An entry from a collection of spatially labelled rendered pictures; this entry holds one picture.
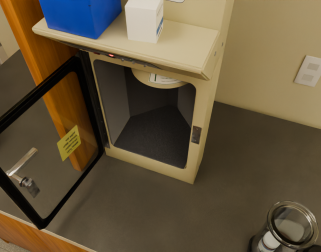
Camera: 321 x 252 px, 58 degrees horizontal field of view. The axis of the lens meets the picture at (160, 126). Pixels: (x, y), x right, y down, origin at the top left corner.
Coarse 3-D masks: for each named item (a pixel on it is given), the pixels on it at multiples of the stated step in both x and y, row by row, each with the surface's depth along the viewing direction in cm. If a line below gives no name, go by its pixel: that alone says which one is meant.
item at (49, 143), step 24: (72, 72) 67; (24, 96) 58; (48, 96) 63; (72, 96) 71; (24, 120) 59; (48, 120) 66; (72, 120) 74; (0, 144) 56; (24, 144) 62; (48, 144) 69; (72, 144) 79; (96, 144) 91; (24, 168) 65; (48, 168) 73; (72, 168) 83; (24, 192) 68; (48, 192) 77
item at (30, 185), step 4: (24, 180) 66; (28, 180) 66; (32, 180) 66; (24, 184) 66; (28, 184) 66; (32, 184) 66; (28, 188) 66; (32, 188) 68; (36, 188) 69; (32, 192) 68; (36, 192) 70; (32, 196) 69
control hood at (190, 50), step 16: (48, 32) 51; (64, 32) 51; (112, 32) 51; (176, 32) 51; (192, 32) 51; (208, 32) 51; (96, 48) 50; (112, 48) 48; (128, 48) 48; (144, 48) 48; (160, 48) 48; (176, 48) 48; (192, 48) 48; (208, 48) 48; (160, 64) 48; (176, 64) 46; (192, 64) 45; (208, 64) 49
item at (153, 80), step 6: (132, 72) 73; (138, 72) 71; (144, 72) 70; (138, 78) 72; (144, 78) 70; (150, 78) 69; (156, 78) 69; (162, 78) 69; (168, 78) 69; (150, 84) 70; (156, 84) 70; (162, 84) 69; (168, 84) 69; (174, 84) 70; (180, 84) 70
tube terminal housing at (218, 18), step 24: (120, 0) 55; (192, 0) 49; (216, 0) 48; (192, 24) 53; (216, 24) 51; (168, 72) 63; (216, 72) 65; (192, 120) 72; (192, 144) 79; (168, 168) 94; (192, 168) 88
